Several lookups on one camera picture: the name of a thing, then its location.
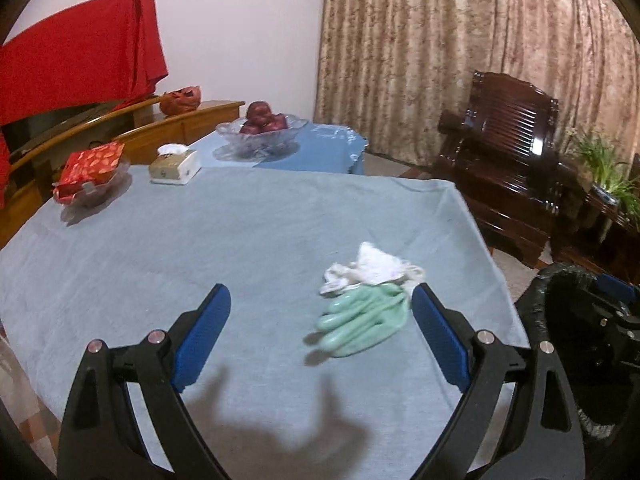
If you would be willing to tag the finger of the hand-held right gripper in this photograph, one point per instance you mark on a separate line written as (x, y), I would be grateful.
(620, 287)

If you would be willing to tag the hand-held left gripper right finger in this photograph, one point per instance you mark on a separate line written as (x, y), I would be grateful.
(442, 340)

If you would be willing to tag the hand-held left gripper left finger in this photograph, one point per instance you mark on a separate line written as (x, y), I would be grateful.
(202, 335)

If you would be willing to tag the green rubber glove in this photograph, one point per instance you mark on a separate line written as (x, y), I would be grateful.
(365, 317)

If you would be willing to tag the black bag lined bin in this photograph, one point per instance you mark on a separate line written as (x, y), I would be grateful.
(537, 320)

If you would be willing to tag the white tissue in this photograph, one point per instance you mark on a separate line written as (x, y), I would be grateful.
(372, 262)

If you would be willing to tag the dark wooden side table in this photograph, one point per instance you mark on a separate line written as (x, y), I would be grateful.
(590, 230)

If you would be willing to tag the grey-blue table blanket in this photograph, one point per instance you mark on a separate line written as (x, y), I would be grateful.
(225, 240)

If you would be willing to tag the green potted plant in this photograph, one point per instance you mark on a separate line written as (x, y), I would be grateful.
(605, 160)

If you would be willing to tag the tissue box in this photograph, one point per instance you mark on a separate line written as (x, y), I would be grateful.
(175, 167)

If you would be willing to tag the dark wooden armchair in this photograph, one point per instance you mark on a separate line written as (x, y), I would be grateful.
(505, 135)

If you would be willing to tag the glass fruit bowl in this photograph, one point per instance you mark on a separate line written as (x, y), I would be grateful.
(260, 145)

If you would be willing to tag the red patterned packet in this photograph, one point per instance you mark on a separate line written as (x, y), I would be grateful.
(90, 165)

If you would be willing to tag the dark red apple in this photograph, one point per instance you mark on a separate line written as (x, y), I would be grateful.
(249, 127)
(257, 111)
(276, 122)

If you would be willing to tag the light wooden cabinet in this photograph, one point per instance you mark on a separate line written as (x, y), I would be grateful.
(200, 120)

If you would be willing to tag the light blue tablecloth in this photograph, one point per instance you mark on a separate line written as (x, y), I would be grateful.
(325, 150)

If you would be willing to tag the red plastic bag on cabinet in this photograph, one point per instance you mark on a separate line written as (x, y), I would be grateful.
(180, 101)

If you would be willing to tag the beige patterned curtain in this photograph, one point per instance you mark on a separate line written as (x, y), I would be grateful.
(425, 35)

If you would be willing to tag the red hanging cloth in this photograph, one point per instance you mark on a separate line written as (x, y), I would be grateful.
(75, 55)

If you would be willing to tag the light wooden sofa frame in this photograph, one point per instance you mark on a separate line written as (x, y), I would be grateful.
(30, 180)

